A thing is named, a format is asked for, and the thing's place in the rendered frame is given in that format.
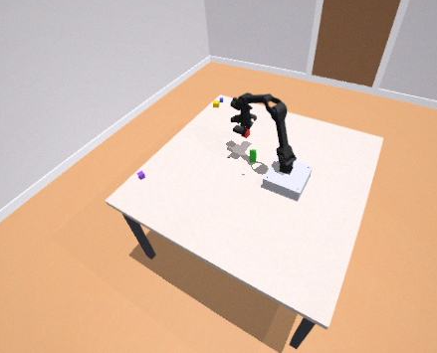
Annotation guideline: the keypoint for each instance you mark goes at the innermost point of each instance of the red block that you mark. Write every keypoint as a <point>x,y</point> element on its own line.
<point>247,133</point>

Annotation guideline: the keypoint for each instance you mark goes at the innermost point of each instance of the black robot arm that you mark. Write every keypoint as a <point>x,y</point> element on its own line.
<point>278,112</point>

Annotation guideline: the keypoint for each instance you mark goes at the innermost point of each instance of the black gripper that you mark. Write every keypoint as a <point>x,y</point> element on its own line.
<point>246,121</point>

